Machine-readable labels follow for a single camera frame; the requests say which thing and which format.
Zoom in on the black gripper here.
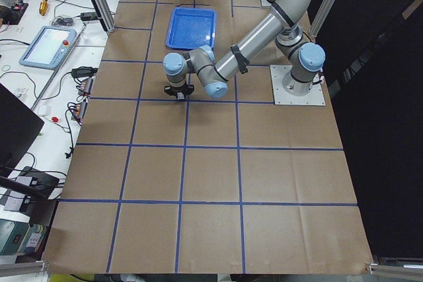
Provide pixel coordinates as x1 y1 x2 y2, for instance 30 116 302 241
164 83 194 98

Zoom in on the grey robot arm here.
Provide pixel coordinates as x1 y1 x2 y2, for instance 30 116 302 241
163 0 326 99

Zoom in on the blue plastic tray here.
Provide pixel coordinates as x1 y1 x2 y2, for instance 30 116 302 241
165 7 217 50

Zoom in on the black power adapter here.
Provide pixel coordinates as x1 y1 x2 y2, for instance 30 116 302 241
80 12 98 21

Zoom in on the blue teach pendant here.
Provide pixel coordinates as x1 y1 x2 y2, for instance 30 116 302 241
19 26 77 70

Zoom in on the black monitor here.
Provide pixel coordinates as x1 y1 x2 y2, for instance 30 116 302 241
0 85 44 177

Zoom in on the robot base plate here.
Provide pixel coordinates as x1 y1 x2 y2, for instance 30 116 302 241
270 65 326 107

